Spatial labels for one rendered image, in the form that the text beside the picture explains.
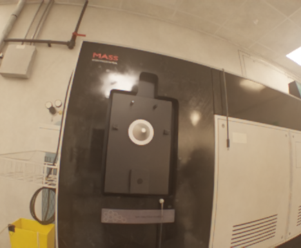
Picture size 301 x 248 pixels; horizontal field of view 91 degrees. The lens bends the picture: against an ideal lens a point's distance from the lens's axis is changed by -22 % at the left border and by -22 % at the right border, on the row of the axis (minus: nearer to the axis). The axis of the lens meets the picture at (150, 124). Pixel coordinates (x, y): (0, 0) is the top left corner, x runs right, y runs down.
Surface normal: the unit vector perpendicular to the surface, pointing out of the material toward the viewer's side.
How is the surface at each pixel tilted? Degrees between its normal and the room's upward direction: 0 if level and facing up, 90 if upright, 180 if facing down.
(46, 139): 90
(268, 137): 90
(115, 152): 90
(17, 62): 90
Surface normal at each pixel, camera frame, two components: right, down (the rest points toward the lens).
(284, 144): 0.28, -0.21
